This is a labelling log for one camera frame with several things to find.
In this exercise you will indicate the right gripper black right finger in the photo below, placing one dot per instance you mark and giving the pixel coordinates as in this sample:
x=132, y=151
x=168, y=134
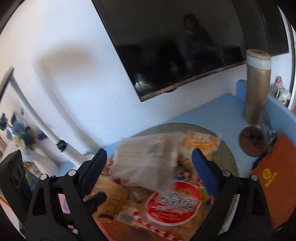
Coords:
x=239, y=211

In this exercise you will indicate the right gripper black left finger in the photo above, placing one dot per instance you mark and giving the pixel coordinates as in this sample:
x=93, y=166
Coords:
x=57, y=210

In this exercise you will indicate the pork floss toast packet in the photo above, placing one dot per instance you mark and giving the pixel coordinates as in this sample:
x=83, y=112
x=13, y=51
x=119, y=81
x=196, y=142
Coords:
x=116, y=195

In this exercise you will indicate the orange printed bread packet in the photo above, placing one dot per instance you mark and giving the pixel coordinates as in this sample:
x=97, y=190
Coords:
x=207, y=143

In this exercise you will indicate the red guoba crisps bag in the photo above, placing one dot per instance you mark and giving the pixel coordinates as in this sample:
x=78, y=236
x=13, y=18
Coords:
x=177, y=215

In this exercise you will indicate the large clear bread bag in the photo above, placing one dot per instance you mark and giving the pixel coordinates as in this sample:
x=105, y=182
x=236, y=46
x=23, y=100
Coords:
x=148, y=162

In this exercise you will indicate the white ribbed vase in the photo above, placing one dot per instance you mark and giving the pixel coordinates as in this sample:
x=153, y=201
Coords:
x=44, y=164

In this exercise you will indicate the brown ribbed glass bowl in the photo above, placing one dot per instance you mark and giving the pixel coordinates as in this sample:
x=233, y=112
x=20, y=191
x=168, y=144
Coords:
x=116, y=230

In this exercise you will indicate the orange book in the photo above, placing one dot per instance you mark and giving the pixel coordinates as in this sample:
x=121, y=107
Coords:
x=276, y=173

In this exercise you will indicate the blue artificial flowers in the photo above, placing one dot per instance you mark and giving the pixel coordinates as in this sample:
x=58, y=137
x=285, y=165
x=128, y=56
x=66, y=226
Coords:
x=19, y=131

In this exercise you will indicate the brown round coaster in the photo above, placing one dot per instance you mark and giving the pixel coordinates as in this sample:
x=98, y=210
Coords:
x=252, y=142

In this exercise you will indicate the brown thermos bottle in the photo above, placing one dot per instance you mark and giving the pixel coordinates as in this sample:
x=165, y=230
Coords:
x=257, y=85

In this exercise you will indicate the white lamp post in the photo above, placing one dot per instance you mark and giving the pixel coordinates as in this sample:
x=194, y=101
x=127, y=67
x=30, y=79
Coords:
x=66, y=149

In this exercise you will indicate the black wall television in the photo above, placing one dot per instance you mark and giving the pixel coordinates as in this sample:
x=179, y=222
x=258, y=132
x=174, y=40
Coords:
x=166, y=44

